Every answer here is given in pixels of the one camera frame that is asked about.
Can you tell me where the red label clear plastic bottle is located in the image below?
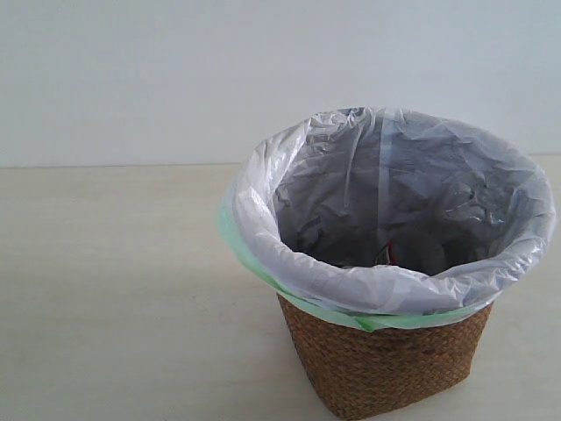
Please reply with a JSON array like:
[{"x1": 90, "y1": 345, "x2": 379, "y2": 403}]
[{"x1": 374, "y1": 172, "x2": 510, "y2": 276}]

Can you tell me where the white and green bin liner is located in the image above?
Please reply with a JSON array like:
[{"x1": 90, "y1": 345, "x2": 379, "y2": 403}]
[{"x1": 218, "y1": 107, "x2": 556, "y2": 332}]

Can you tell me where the woven wicker waste basket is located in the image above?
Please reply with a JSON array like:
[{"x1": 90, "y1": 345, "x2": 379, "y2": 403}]
[{"x1": 279, "y1": 297, "x2": 492, "y2": 420}]

